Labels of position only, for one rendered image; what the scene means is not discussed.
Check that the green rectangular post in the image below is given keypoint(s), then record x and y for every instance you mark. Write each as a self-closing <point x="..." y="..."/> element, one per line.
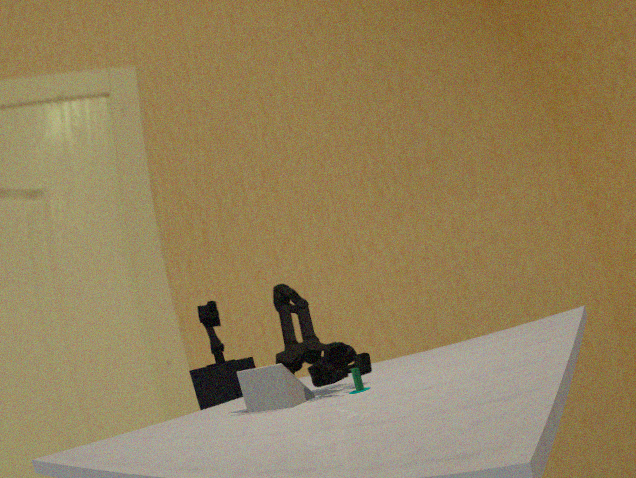
<point x="357" y="379"/>

